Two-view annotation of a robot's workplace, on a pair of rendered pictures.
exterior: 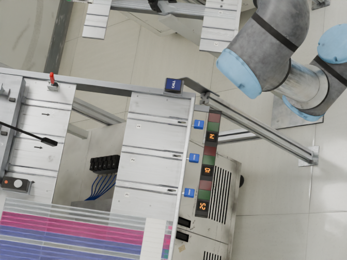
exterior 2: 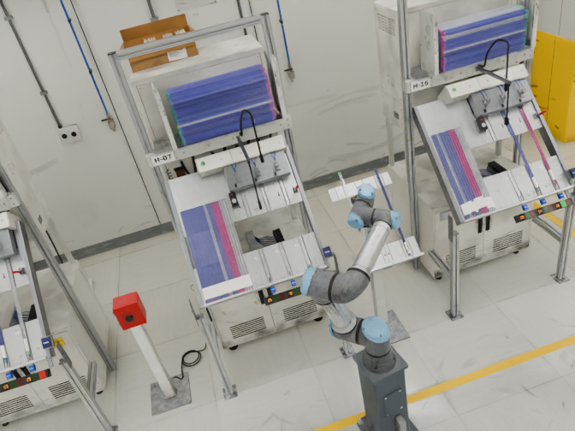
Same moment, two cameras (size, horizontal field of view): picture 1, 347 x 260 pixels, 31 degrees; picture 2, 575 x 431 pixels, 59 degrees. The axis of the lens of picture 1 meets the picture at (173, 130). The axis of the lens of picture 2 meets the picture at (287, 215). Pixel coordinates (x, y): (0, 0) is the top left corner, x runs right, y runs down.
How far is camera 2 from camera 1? 85 cm
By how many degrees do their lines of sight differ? 15
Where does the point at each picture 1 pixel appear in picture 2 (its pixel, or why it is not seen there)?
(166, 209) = (258, 281)
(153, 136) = (294, 256)
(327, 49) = (368, 322)
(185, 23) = not seen: hidden behind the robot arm
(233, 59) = (311, 274)
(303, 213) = (311, 363)
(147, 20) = not seen: hidden behind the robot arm
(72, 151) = (282, 215)
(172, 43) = (394, 237)
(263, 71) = (312, 291)
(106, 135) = (297, 229)
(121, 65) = not seen: hidden behind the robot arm
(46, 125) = (273, 197)
